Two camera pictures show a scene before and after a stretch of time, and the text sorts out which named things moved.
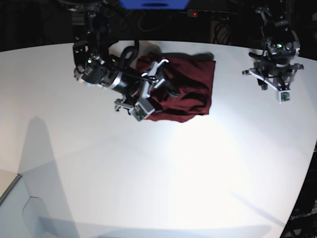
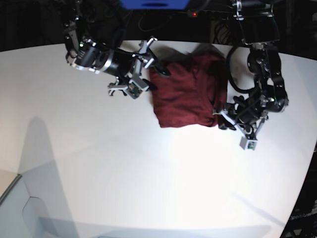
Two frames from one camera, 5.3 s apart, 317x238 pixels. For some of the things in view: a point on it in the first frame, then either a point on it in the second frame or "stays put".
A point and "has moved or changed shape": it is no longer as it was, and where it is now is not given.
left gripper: (280, 77) → (245, 114)
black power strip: (215, 14) stays put
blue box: (155, 4) stays put
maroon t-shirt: (180, 85) has moved or changed shape
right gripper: (152, 80) → (144, 55)
